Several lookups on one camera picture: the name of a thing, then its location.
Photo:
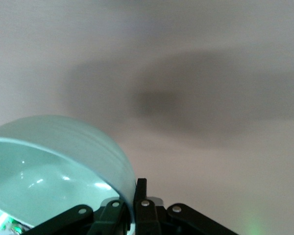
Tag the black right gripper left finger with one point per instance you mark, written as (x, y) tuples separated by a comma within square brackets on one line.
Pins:
[(107, 215)]

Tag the brown table cover cloth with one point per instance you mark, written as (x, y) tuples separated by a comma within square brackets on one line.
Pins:
[(186, 61)]

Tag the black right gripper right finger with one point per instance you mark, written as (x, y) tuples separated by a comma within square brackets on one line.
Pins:
[(147, 215)]

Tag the pale green bowl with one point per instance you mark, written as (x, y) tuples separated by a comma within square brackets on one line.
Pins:
[(51, 176)]

